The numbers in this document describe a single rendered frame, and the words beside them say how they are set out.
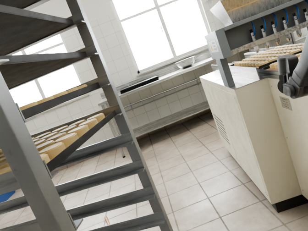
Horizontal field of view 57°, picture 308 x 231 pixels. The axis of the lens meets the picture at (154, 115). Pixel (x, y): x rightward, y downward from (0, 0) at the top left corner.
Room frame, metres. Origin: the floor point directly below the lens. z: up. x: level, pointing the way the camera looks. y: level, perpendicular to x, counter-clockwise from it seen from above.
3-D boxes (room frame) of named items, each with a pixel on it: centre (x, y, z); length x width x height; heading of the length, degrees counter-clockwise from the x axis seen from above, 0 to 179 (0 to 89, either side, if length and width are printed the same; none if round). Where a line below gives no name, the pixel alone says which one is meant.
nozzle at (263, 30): (1.58, -0.74, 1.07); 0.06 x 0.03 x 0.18; 176
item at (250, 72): (2.18, -0.67, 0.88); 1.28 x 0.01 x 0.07; 176
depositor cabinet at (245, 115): (2.17, -0.88, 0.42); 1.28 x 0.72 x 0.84; 176
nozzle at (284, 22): (1.57, -0.87, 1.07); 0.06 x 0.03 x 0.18; 176
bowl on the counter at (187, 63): (4.40, -0.76, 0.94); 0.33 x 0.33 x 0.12
